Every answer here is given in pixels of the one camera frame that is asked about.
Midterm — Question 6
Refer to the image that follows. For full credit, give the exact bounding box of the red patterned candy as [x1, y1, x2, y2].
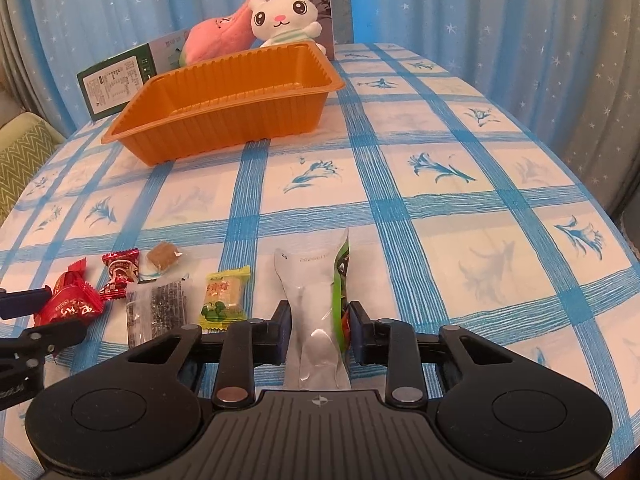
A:
[100, 249, 142, 301]

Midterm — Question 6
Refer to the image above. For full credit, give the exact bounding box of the grey floral patterned box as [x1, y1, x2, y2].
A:
[260, 0, 335, 58]

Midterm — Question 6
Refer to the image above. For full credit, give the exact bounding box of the silver and green snack packet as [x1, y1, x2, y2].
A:
[274, 227, 353, 391]

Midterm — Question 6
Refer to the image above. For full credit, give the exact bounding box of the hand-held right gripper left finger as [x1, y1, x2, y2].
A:
[127, 301, 293, 408]

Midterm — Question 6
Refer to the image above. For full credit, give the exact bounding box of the grey curtain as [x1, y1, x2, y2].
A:
[0, 0, 56, 131]

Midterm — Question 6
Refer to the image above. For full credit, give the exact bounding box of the green chevron cushion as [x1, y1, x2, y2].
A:
[0, 120, 67, 226]

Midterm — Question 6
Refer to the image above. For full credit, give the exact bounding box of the plain red candy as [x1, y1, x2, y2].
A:
[34, 257, 105, 328]

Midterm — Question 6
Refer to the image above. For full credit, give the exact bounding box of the clear packet of dark snack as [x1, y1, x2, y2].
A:
[125, 280, 193, 348]

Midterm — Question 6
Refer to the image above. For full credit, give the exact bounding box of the brown candy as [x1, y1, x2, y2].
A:
[140, 241, 183, 281]

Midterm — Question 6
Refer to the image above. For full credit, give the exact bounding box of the blue checked tablecloth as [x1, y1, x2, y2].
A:
[0, 42, 640, 480]

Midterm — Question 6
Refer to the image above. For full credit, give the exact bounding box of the yellow-green candy packet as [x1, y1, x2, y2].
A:
[199, 266, 252, 333]

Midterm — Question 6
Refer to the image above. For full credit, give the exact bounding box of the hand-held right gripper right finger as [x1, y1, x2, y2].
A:
[348, 301, 513, 408]

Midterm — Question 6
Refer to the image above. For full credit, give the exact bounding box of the blue star curtain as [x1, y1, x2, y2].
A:
[30, 0, 640, 211]

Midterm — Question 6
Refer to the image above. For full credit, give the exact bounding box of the orange plastic tray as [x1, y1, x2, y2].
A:
[101, 40, 346, 167]

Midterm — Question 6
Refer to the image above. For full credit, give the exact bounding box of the green and white carton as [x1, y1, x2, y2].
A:
[76, 30, 193, 122]

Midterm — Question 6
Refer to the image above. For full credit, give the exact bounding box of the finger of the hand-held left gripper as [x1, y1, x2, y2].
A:
[0, 286, 53, 319]
[0, 317, 88, 376]

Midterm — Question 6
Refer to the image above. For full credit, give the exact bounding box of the pink plush toy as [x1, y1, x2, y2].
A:
[179, 0, 261, 68]

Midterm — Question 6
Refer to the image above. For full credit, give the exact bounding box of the white bunny plush toy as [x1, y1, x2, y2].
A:
[248, 0, 336, 61]

